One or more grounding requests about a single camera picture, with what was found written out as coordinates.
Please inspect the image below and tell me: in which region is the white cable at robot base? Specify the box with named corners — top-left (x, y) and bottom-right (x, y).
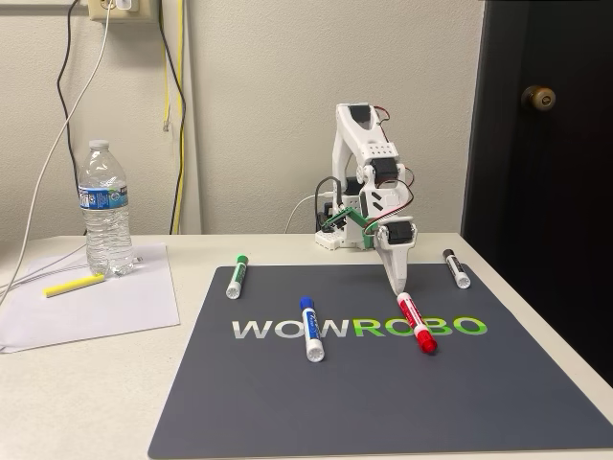
top-left (285, 190), bottom-right (339, 235)

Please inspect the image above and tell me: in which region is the black camera cable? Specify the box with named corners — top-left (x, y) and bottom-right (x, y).
top-left (313, 175), bottom-right (345, 226)

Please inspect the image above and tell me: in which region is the thick black wall cable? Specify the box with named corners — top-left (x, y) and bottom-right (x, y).
top-left (156, 0), bottom-right (193, 236)

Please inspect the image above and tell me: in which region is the long white cable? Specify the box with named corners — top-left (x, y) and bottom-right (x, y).
top-left (0, 5), bottom-right (115, 308)

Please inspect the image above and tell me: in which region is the dark brown door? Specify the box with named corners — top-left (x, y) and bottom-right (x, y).
top-left (461, 0), bottom-right (613, 384)

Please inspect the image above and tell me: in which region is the thin black power cable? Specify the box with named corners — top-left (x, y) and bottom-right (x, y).
top-left (56, 0), bottom-right (83, 193)

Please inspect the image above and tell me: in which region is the red dry erase marker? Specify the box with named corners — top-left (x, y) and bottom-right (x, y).
top-left (396, 290), bottom-right (438, 356)

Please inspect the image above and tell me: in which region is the yellow cable with clear plug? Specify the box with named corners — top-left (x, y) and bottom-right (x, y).
top-left (160, 9), bottom-right (173, 134)

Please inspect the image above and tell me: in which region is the long yellow cable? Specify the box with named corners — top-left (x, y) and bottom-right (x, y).
top-left (170, 0), bottom-right (189, 236)

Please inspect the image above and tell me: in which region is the white paper sheet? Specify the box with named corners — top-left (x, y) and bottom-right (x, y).
top-left (0, 241), bottom-right (182, 355)

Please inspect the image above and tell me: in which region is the blue dry erase marker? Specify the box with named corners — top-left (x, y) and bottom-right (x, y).
top-left (299, 295), bottom-right (326, 364)

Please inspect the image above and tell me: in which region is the beige wall outlet plate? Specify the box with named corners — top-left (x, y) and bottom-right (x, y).
top-left (87, 0), bottom-right (159, 24)

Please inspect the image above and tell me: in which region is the clear plastic water bottle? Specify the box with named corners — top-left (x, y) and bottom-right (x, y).
top-left (78, 139), bottom-right (135, 278)

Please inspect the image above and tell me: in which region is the green dry erase marker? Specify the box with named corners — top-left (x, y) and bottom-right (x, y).
top-left (225, 253), bottom-right (250, 301)

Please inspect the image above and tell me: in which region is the brass door knob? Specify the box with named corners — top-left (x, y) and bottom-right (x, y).
top-left (520, 84), bottom-right (557, 112)

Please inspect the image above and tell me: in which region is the yellow highlighter pen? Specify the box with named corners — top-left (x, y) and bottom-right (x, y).
top-left (42, 273), bottom-right (106, 299)

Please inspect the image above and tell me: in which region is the camera board on green mount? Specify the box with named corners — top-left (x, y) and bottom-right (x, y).
top-left (321, 206), bottom-right (379, 251)

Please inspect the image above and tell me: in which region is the black dry erase marker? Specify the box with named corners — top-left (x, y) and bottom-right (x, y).
top-left (442, 247), bottom-right (473, 290)

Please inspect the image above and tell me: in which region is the grey WOWROBO mat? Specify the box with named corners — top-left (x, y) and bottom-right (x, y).
top-left (147, 264), bottom-right (613, 460)

